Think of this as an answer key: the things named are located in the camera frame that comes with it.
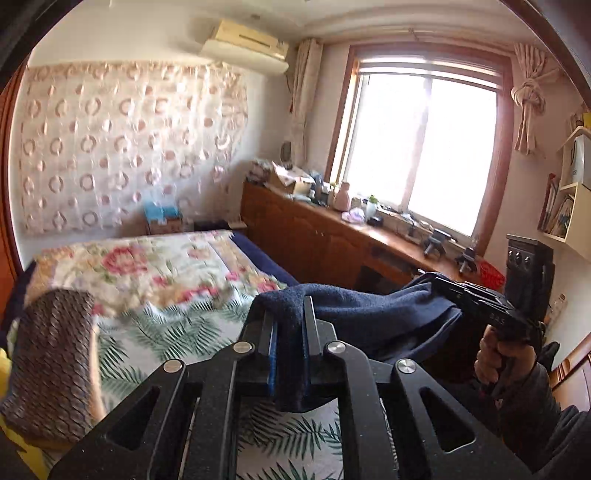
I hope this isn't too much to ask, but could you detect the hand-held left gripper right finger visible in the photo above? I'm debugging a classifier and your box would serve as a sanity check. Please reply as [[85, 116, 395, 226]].
[[302, 295, 536, 480]]

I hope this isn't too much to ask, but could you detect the tied beige curtain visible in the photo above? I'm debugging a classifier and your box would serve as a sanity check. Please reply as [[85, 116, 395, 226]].
[[510, 41, 561, 158]]

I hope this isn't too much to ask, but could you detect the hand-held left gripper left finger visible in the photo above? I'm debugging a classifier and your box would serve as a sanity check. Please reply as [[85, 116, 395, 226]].
[[48, 295, 279, 480]]

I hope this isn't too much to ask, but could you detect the wooden cabinet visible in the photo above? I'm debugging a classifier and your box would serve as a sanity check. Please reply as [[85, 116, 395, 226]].
[[240, 180, 490, 296]]

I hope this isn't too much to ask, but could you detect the blue tissue pack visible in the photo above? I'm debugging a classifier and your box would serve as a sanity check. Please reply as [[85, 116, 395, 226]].
[[143, 200, 181, 220]]

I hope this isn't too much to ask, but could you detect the small brown cardboard box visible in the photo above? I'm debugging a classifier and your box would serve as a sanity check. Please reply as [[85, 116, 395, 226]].
[[147, 217, 184, 236]]

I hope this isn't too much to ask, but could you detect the black tripod device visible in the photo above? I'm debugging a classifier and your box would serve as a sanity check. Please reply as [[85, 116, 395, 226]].
[[424, 229, 451, 257], [455, 247, 481, 276]]

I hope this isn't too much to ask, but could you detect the patterned cloth pile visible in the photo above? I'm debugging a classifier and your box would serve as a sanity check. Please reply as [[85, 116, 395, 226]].
[[249, 159, 278, 184]]

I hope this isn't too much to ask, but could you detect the red mesh bag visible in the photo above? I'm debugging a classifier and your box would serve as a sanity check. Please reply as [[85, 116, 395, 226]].
[[478, 261, 507, 289]]

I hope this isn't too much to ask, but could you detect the row of books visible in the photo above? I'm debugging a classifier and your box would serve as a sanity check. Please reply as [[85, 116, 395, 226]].
[[540, 173, 576, 239]]

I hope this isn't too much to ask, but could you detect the brown woven pillow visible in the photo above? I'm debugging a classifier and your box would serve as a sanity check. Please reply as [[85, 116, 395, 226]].
[[0, 288, 100, 444]]

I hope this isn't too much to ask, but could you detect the cream wall shelf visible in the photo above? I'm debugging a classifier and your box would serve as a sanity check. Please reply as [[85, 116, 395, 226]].
[[538, 124, 591, 256]]

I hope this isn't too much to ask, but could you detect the person's right forearm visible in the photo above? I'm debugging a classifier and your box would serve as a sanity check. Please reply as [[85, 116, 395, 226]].
[[492, 357, 591, 474]]

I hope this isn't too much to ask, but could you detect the white air conditioner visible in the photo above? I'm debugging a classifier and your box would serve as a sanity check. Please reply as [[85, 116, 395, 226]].
[[198, 18, 291, 75]]

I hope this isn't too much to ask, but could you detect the wooden wardrobe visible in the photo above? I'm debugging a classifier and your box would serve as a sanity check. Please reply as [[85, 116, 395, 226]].
[[0, 60, 26, 287]]

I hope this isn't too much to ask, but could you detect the open cardboard box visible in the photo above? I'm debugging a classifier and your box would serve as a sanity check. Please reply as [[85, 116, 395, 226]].
[[268, 161, 315, 195]]

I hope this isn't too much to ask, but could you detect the window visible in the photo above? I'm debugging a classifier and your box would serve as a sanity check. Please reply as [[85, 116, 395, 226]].
[[325, 44, 514, 238]]

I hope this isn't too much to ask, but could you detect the circle pattern wall cloth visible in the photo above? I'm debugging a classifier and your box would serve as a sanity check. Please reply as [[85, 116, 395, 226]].
[[18, 62, 250, 238]]

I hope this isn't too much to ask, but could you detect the floral blanket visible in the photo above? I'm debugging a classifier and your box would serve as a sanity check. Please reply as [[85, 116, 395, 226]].
[[28, 228, 296, 319]]

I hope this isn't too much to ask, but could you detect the dark blue towel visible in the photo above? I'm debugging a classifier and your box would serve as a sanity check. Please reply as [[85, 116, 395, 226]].
[[253, 272, 465, 414]]

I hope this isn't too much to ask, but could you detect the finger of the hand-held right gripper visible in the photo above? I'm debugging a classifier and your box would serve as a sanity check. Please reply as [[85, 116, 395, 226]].
[[429, 272, 511, 324]]

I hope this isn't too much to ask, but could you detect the person's right hand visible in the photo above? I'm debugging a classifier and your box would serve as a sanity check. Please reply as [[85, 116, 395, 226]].
[[475, 325, 539, 395]]

